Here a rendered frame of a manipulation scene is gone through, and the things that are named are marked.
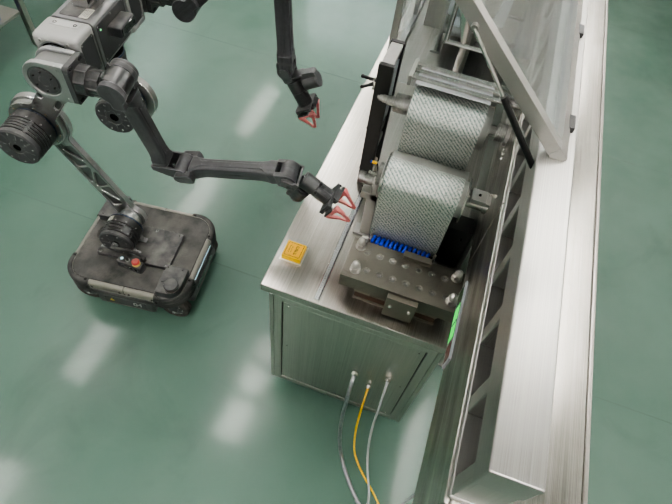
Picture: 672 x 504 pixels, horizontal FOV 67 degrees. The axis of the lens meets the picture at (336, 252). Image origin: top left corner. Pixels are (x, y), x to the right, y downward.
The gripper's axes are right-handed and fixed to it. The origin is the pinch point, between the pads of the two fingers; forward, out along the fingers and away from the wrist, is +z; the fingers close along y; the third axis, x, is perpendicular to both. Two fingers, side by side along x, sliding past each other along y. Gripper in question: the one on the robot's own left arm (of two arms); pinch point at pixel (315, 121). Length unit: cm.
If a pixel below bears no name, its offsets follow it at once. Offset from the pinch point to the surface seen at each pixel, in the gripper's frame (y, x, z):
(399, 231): -49, -36, 16
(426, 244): -50, -44, 23
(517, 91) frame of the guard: -64, -81, -39
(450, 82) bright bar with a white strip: -16, -58, -13
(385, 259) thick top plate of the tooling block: -57, -31, 20
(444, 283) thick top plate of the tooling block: -62, -49, 30
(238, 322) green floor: -43, 73, 79
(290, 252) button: -56, 2, 13
